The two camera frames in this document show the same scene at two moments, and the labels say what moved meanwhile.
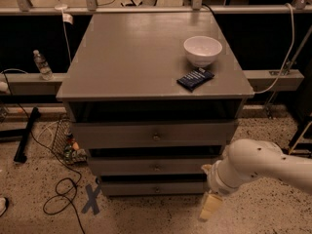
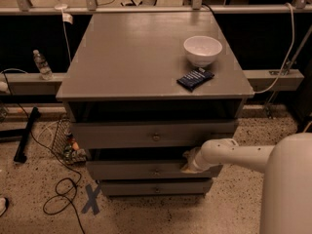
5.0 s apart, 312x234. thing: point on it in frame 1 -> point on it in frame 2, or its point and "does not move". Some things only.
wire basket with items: [65, 146] does not move
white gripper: [214, 178] -> [198, 164]
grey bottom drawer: [128, 188] does not move
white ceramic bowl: [202, 51] does not move
